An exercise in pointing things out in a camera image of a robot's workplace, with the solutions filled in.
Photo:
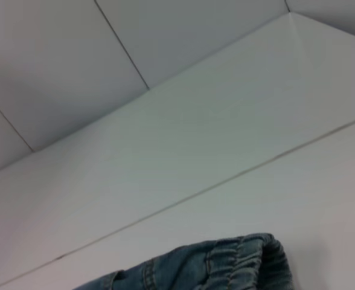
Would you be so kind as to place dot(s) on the blue denim shorts with print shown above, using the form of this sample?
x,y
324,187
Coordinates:
x,y
210,266

